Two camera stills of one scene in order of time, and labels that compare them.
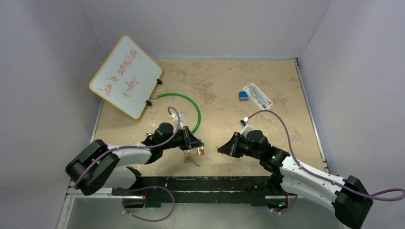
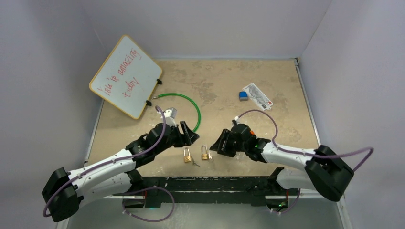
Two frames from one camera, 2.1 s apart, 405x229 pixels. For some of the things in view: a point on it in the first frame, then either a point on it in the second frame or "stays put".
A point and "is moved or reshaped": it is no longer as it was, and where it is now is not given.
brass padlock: (200, 151) is moved or reshaped
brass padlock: (187, 158) stays put
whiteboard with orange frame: (127, 78) stays put
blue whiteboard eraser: (243, 96) stays put
